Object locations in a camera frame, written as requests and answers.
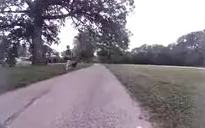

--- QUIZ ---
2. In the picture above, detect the dog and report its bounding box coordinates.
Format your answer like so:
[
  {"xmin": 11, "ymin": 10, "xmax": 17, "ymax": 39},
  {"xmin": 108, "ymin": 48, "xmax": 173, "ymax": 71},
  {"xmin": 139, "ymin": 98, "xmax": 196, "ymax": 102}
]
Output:
[{"xmin": 69, "ymin": 60, "xmax": 79, "ymax": 69}]

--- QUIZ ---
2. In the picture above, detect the person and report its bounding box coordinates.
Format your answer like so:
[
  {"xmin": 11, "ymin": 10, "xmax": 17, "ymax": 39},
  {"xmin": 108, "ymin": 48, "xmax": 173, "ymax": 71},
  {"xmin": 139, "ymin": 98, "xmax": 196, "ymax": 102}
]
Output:
[{"xmin": 64, "ymin": 44, "xmax": 74, "ymax": 71}]

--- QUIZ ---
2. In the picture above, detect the grey paved path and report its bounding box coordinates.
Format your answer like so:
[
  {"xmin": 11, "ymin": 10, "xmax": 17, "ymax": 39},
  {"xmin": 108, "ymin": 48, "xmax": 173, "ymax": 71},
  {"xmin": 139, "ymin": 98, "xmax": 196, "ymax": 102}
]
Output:
[{"xmin": 0, "ymin": 63, "xmax": 154, "ymax": 128}]

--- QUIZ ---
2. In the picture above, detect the large tree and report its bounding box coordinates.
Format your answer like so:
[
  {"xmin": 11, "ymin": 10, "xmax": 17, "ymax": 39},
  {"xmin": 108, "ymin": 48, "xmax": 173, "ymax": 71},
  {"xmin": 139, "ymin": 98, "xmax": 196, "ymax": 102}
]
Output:
[{"xmin": 0, "ymin": 0, "xmax": 136, "ymax": 66}]

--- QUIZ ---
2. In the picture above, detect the grass field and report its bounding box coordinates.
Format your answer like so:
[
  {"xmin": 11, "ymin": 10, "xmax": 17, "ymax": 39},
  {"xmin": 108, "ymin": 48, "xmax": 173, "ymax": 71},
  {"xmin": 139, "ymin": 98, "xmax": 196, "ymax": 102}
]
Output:
[{"xmin": 104, "ymin": 63, "xmax": 205, "ymax": 128}]

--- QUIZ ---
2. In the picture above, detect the wood of trees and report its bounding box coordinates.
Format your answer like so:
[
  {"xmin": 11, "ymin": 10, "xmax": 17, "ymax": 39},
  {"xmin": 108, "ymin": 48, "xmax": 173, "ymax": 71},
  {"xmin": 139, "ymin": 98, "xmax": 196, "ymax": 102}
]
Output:
[{"xmin": 96, "ymin": 26, "xmax": 205, "ymax": 69}]

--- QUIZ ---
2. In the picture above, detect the grass verge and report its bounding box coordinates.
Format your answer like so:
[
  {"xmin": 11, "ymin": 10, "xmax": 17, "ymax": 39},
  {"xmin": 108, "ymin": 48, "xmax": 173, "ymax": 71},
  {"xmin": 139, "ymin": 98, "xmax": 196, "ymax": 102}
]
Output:
[{"xmin": 0, "ymin": 62, "xmax": 94, "ymax": 98}]

